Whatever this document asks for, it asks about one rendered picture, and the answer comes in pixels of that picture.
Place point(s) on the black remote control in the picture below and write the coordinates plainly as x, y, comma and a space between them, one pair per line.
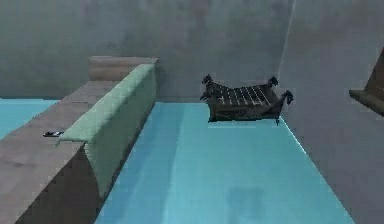
52, 134

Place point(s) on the dark brown wall shelf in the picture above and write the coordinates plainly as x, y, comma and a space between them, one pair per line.
371, 93

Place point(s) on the green blanket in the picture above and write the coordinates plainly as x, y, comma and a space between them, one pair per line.
113, 116

